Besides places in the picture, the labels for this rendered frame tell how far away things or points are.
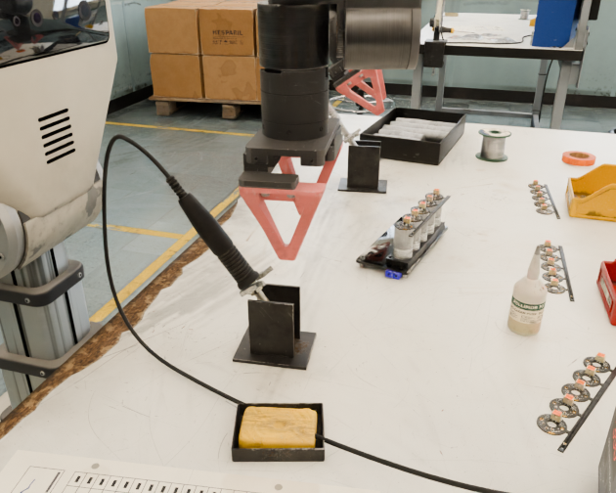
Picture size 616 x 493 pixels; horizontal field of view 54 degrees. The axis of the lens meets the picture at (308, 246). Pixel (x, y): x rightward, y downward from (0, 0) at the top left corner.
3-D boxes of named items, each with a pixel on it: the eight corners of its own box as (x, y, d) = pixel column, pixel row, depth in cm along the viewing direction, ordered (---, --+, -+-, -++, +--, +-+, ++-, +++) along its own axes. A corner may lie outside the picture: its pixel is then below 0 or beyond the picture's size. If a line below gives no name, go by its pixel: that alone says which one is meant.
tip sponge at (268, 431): (232, 462, 49) (230, 447, 48) (238, 415, 54) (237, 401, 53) (325, 462, 49) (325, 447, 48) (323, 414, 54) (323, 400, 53)
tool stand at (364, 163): (355, 201, 109) (321, 150, 106) (403, 172, 105) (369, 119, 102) (352, 212, 104) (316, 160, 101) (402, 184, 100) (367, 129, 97)
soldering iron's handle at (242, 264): (243, 281, 61) (164, 179, 58) (262, 271, 60) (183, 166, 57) (237, 293, 59) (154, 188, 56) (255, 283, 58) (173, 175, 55)
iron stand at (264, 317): (271, 357, 67) (218, 290, 64) (335, 326, 64) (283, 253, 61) (257, 392, 62) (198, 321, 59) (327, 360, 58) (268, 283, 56)
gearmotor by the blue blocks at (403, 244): (388, 262, 77) (391, 226, 75) (396, 254, 79) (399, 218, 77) (407, 267, 76) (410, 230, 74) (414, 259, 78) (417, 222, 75)
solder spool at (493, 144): (478, 151, 123) (482, 125, 120) (510, 155, 120) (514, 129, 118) (471, 159, 118) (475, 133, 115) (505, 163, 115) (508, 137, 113)
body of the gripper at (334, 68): (373, 46, 99) (348, 6, 97) (370, 56, 90) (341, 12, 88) (340, 69, 101) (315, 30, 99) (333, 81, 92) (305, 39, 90)
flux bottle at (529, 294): (506, 334, 65) (521, 250, 60) (506, 317, 68) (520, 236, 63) (541, 338, 64) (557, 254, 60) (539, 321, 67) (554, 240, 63)
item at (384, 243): (407, 281, 75) (408, 272, 75) (355, 267, 78) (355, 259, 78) (447, 233, 88) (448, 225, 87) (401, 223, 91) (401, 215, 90)
